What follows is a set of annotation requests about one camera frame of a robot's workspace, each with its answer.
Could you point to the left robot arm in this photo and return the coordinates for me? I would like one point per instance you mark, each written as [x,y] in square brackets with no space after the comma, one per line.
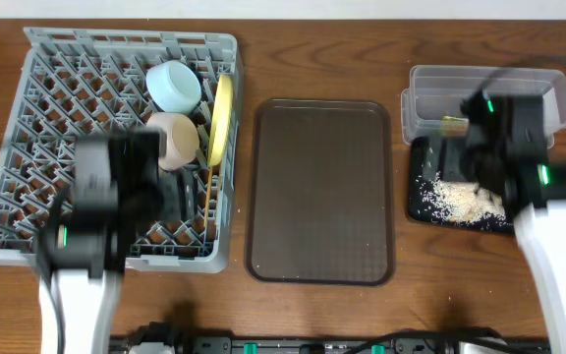
[80,256]

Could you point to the pile of rice waste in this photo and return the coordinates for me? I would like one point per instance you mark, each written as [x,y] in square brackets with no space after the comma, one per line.
[463,203]

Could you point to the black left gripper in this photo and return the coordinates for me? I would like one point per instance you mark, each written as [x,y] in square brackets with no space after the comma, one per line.
[185,195]

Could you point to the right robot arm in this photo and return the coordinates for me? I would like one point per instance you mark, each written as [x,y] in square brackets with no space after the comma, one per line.
[535,201]

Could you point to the grey plastic dish rack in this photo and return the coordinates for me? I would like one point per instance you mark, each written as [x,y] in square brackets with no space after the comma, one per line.
[76,82]

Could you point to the pink-rimmed white bowl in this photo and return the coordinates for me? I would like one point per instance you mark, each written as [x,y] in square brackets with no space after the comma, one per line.
[180,142]

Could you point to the clear plastic waste bin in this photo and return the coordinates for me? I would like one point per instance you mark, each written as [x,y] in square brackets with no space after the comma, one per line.
[438,90]

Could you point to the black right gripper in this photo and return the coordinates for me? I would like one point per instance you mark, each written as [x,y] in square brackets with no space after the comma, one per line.
[458,160]

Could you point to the brown serving tray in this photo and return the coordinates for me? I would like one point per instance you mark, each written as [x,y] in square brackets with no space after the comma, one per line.
[321,196]

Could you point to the black waste tray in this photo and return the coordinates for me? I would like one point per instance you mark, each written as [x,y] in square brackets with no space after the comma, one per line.
[425,160]

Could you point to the yellow round plate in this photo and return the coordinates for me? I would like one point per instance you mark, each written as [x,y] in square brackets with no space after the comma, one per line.
[220,123]

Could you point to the yellow green snack wrapper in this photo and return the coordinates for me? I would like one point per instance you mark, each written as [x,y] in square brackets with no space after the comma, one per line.
[453,126]

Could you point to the light blue bowl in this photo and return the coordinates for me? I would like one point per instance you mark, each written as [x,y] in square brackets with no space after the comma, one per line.
[173,87]

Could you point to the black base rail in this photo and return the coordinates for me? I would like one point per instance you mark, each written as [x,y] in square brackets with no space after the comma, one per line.
[168,338]

